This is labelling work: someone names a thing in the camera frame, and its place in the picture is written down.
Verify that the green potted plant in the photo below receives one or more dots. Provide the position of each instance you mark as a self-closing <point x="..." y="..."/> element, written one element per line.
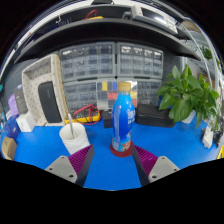
<point x="183" y="96"/>

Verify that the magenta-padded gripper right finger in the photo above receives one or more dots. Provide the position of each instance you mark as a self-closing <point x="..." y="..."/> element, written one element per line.
<point x="161" y="166"/>

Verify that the dark overhead shelf unit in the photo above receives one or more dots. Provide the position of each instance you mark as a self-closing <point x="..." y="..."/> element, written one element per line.
<point x="106" y="30"/>

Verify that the small white adapter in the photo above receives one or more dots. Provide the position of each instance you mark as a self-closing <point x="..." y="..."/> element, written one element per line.
<point x="207" y="137"/>

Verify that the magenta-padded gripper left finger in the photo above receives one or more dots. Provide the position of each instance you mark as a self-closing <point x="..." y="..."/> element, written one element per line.
<point x="63" y="166"/>

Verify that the white ribbed cup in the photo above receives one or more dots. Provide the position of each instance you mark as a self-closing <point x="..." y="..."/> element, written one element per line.
<point x="75" y="143"/>

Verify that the purple bag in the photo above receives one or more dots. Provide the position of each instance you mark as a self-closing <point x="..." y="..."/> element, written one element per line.
<point x="12" y="105"/>

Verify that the white perforated tray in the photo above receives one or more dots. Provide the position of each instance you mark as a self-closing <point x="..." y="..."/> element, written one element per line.
<point x="31" y="80"/>

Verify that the black case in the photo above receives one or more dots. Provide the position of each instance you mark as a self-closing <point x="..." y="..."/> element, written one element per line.
<point x="153" y="116"/>

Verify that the blue drink bottle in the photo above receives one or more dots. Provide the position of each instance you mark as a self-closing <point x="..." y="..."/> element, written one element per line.
<point x="123" y="120"/>

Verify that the grey small-parts drawer cabinet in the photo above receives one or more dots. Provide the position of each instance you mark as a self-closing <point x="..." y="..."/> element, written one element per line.
<point x="140" y="61"/>
<point x="149" y="92"/>
<point x="80" y="95"/>
<point x="87" y="61"/>

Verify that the black box with white label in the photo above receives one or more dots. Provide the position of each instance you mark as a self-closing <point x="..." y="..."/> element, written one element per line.
<point x="107" y="119"/>

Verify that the metal spoon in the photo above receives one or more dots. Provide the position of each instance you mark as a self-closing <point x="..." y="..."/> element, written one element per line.
<point x="71" y="125"/>

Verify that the blue box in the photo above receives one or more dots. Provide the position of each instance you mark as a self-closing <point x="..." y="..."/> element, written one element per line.
<point x="11" y="128"/>

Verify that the brown cardboard box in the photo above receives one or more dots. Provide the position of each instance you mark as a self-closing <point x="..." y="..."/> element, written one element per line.
<point x="9" y="148"/>

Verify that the dark grey box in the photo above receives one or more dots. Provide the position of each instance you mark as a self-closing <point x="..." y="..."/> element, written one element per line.
<point x="21" y="98"/>

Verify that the white metal shelf unit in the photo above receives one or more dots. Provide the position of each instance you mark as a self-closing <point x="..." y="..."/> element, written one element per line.
<point x="203" y="40"/>

